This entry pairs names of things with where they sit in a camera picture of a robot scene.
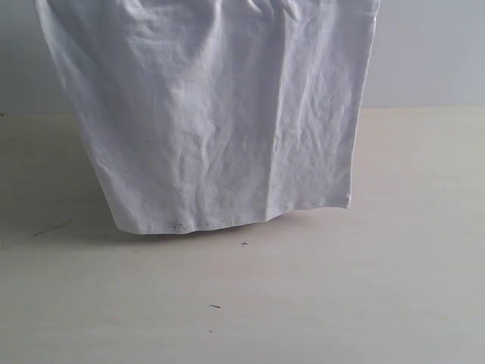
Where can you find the white t-shirt with red lettering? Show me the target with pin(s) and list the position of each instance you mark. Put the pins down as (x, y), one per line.
(205, 115)

